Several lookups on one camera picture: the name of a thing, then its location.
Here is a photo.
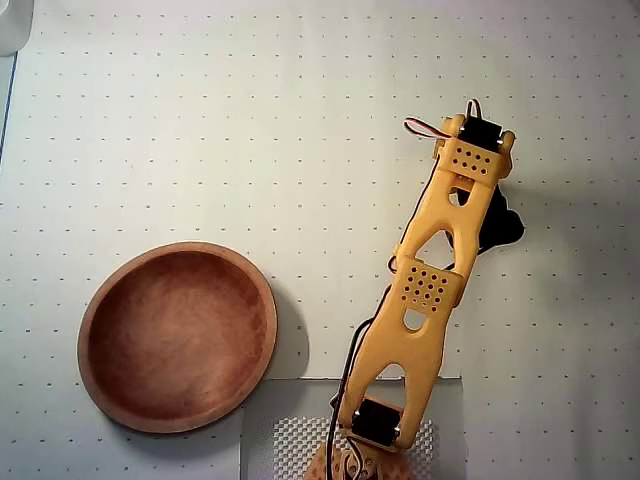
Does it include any orange robot base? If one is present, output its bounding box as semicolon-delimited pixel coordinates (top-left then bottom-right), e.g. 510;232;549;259
307;439;407;480

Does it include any round wooden bowl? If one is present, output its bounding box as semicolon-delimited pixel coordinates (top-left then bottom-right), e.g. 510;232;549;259
76;241;279;434

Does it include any white dotted mat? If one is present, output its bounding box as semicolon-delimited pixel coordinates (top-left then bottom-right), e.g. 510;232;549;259
0;0;640;480

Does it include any silver checkered base mat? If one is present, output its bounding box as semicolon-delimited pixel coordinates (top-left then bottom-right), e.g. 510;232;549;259
272;416;434;480

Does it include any white container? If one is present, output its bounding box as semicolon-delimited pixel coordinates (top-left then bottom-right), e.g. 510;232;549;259
0;0;27;57

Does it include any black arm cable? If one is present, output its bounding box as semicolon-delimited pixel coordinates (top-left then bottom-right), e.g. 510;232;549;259
324;164;441;480

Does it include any red and white servo wire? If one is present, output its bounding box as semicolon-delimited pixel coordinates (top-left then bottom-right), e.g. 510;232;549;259
403;116;452;140

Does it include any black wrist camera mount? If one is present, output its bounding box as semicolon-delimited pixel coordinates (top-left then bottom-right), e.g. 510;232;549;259
477;182;527;257

